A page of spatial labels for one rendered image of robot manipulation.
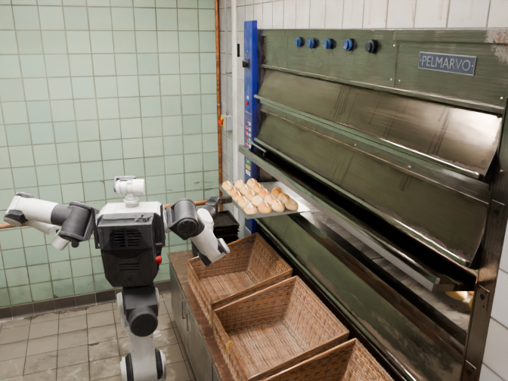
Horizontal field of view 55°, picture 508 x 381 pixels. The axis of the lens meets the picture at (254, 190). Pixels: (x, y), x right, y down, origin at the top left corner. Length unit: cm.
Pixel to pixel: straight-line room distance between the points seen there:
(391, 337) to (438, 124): 84
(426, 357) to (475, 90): 91
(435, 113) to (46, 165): 284
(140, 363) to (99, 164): 185
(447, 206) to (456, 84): 37
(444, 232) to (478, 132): 33
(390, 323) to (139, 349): 110
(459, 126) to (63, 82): 278
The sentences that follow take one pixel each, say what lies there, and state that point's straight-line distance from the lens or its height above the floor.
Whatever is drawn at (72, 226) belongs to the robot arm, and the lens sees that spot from 207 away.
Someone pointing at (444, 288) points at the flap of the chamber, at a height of 140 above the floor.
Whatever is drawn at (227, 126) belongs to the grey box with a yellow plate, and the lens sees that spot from 352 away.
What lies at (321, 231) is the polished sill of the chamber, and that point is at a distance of 237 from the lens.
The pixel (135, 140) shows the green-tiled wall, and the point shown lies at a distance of 377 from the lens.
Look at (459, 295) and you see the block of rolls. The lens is 191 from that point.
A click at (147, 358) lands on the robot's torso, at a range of 236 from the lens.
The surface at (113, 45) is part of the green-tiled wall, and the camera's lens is 368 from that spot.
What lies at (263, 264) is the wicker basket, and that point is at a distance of 302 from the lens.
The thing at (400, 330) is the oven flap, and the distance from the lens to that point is 197.
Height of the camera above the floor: 210
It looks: 18 degrees down
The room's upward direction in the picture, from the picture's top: straight up
